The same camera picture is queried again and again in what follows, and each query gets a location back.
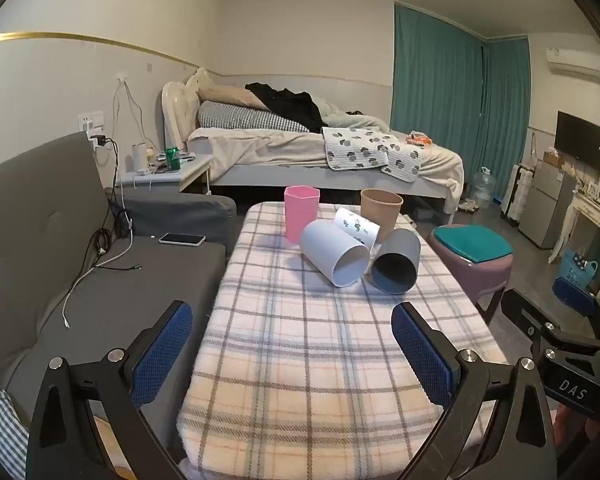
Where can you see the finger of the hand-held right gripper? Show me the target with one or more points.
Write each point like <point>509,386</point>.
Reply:
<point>522,312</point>
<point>572,296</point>

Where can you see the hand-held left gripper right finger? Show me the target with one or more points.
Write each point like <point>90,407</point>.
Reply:
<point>422,360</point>

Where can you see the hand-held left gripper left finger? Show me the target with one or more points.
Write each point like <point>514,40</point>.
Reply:
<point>162,355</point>

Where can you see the grey cup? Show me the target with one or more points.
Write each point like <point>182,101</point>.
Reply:
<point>396,262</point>

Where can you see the white printed cup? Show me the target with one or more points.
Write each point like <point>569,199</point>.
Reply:
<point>356,227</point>

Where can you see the brown cup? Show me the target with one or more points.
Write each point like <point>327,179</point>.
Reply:
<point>380,210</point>

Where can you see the pink cup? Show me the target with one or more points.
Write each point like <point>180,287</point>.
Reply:
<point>299,215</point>

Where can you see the person's right hand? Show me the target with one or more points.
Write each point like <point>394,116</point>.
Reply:
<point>565,427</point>

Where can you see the purple stool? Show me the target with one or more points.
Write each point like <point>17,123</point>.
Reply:
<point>472,270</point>

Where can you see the teal seat cushion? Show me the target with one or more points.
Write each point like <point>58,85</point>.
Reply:
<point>472,242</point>

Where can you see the plaid tablecloth table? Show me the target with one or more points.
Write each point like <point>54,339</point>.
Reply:
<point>325,360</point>

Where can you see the grey fridge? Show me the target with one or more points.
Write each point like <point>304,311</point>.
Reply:
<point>547,200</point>

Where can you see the white suitcase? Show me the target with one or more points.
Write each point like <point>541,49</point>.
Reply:
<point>517,192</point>

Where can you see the smartphone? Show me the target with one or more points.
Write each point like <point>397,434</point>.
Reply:
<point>182,239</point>

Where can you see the water jug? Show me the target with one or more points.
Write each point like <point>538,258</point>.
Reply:
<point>481,189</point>

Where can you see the grey sofa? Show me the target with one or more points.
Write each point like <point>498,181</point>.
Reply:
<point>55,270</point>

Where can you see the black television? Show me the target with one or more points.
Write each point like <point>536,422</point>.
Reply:
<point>580,137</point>

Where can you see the striped cloth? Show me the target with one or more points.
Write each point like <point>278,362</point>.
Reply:
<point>0,425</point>

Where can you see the white nightstand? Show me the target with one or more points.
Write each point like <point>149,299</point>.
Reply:
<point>172,172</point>

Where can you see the green can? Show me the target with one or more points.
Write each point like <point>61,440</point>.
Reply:
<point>172,158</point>

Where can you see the white tumbler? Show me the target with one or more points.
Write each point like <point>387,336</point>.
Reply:
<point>140,156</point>

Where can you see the orange snack packet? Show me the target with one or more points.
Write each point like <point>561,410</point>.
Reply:
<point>419,139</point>

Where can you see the printed mat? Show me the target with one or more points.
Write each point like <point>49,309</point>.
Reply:
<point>365,152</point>

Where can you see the white air conditioner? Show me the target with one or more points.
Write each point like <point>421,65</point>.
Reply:
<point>577,62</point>

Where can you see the bed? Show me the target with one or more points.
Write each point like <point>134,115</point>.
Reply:
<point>300,150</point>

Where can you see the white headboard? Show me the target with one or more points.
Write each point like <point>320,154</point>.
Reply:
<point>177,110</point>

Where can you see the checked pillow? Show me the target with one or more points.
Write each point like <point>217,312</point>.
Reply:
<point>245,117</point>

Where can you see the teal curtain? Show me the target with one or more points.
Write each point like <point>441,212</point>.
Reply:
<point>440,75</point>

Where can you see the beige pillow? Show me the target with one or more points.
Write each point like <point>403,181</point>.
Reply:
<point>230,95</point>

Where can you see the black clothing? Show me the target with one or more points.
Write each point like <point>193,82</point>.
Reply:
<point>292,102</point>

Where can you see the wall socket with chargers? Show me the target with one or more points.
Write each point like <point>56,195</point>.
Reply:
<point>92,130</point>

